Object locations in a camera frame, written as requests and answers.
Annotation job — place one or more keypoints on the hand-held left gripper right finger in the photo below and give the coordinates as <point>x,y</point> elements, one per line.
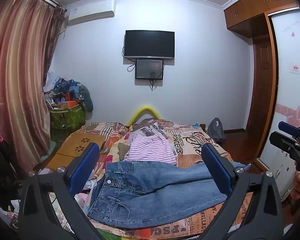
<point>216,165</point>

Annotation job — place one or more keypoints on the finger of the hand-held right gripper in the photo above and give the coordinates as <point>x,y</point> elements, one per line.
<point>287,128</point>
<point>282,142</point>

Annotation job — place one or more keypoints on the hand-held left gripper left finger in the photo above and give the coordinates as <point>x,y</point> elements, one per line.
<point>83,170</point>

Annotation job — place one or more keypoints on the blue denim pants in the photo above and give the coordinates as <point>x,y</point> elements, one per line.
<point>152,190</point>

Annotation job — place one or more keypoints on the person's right hand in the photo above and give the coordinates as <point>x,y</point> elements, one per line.
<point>297,185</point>

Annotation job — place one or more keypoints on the wooden lap table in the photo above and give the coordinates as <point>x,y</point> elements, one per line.
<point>75,145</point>

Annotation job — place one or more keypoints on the white heart-print sliding door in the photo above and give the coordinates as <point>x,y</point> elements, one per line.
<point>290,100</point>

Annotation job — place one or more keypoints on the grey backpack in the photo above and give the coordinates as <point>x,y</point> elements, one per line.
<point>216,131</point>

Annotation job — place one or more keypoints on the printed blanket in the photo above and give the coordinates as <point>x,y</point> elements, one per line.
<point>185,140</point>

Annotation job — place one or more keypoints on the olive cloth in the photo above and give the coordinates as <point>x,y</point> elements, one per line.
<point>122,152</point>

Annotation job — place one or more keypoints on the brown wooden door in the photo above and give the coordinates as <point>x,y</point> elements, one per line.
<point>263,80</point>

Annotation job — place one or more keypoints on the green patterned storage box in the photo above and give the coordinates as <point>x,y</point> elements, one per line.
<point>67,117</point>

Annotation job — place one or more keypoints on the pink striped shirt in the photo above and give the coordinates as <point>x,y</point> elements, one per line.
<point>150,147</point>

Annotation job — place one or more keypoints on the pile of mixed clothes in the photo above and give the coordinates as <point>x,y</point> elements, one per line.
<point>70,90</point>

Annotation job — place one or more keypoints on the black bag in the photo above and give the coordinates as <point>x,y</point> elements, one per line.
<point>2,165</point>

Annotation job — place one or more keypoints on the striped brown curtain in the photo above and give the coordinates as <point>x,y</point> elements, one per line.
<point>20,80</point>

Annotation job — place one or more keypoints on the wooden overhead cabinets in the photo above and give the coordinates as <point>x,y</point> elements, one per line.
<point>255,2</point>

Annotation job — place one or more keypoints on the white air conditioner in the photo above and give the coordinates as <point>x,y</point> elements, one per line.
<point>90,11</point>

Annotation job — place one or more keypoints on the small black wall monitor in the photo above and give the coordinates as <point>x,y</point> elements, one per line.
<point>149,68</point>

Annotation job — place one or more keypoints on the black wall television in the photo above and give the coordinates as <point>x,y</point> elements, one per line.
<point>150,44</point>

